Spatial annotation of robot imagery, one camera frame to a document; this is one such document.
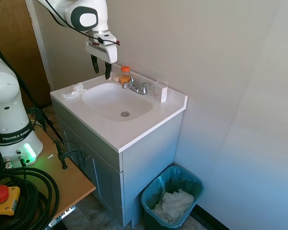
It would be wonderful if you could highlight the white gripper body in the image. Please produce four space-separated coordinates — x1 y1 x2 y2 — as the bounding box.
85 35 118 64

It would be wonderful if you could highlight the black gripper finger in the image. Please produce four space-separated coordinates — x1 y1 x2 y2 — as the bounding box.
104 61 113 80
90 54 99 74

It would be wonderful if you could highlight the white tissue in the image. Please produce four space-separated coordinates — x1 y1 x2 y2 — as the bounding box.
60 82 87 99

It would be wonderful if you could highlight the trash bin with blue liner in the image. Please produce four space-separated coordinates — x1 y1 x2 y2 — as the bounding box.
141 165 204 228

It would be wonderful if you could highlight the white cardboard box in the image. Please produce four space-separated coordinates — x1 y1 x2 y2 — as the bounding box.
153 80 168 104

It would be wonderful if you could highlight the white sink vanity top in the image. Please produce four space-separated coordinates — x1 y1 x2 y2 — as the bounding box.
49 64 188 153

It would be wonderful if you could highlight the brown wooden door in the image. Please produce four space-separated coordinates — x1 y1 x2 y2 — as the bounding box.
0 0 52 108

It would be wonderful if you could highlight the black C-clamp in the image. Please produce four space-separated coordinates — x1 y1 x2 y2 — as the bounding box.
53 139 91 170

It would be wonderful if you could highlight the grey vanity cabinet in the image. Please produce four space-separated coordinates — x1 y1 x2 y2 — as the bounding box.
51 99 184 228

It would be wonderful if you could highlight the wooden table top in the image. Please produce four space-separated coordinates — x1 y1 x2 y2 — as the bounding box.
0 124 96 230

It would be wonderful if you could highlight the pile of white tissues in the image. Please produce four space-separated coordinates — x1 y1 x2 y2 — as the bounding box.
151 188 195 222

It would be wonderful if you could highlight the yellow emergency stop box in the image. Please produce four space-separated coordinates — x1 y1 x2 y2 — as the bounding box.
0 184 21 216

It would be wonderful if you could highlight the black baseboard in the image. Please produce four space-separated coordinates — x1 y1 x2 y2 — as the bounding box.
191 203 232 230

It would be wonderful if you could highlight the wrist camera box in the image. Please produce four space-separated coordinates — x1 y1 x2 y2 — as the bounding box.
93 33 118 46

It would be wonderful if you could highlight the chrome two-handle faucet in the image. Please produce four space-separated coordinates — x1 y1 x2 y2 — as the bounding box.
121 76 152 95

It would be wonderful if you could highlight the pale door frame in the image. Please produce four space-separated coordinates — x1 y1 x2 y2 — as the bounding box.
25 0 55 91

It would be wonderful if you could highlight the thin black cable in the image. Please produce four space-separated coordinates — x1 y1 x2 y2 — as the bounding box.
0 35 64 144

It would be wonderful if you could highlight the thick black cable bundle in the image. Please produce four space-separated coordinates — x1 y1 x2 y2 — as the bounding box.
0 167 60 230

